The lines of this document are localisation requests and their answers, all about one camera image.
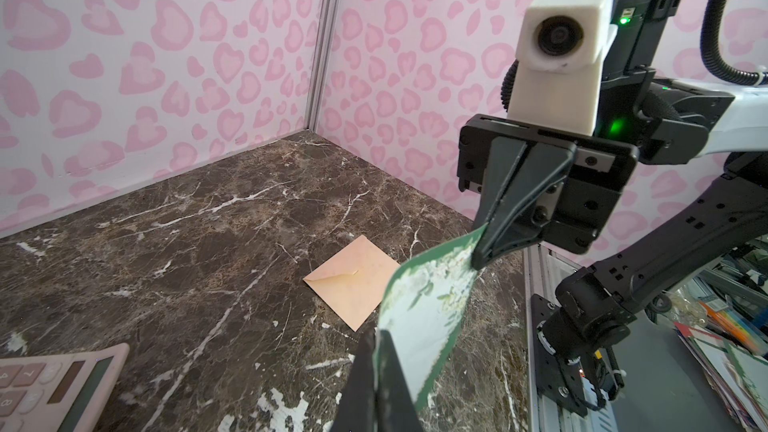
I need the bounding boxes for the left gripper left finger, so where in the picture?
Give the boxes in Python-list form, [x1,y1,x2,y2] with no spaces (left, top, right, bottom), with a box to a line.
[330,331,376,432]

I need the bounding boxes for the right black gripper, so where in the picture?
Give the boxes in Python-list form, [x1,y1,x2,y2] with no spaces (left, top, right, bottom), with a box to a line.
[457,114,638,270]

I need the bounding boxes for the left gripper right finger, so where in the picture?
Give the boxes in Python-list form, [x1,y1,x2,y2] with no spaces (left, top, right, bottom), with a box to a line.
[376,331,423,432]

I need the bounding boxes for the pink calculator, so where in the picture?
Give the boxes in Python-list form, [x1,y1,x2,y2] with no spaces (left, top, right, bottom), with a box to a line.
[1,343,130,432]

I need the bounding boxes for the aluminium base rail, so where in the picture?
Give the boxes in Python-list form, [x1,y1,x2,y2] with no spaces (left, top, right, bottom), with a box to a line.
[523,246,618,431]

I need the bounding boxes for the peach paper envelope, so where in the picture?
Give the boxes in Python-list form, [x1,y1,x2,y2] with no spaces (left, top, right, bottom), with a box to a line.
[304,235,400,331]

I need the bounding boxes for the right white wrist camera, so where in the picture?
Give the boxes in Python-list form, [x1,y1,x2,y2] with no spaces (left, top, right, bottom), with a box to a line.
[507,0,618,136]

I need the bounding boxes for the stack of colourful papers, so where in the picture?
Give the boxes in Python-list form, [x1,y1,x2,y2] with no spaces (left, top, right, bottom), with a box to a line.
[671,239,768,432]

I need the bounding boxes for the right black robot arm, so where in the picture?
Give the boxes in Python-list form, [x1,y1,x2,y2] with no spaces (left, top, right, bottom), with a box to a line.
[457,0,767,415]

